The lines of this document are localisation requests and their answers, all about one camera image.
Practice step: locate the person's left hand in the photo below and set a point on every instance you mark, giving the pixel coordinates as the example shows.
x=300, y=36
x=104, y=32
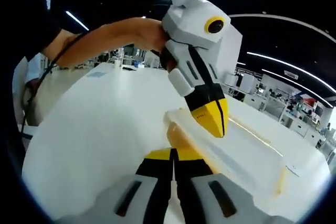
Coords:
x=152, y=36

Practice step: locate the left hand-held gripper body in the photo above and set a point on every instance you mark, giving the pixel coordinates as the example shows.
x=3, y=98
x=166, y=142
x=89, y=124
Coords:
x=191, y=14

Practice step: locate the blue grey pad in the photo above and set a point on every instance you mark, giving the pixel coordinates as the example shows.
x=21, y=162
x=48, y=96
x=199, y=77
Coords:
x=96, y=74

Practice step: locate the person's dark sleeve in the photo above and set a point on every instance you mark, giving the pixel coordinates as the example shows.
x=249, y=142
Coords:
x=44, y=22

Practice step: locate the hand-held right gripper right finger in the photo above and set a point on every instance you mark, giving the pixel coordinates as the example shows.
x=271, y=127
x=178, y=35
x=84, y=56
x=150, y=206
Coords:
x=191, y=182

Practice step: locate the clear storage box yellow latches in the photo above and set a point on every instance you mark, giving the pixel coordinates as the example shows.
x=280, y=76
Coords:
x=236, y=150

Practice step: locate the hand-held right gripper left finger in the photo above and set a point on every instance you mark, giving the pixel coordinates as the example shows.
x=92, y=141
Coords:
x=155, y=182

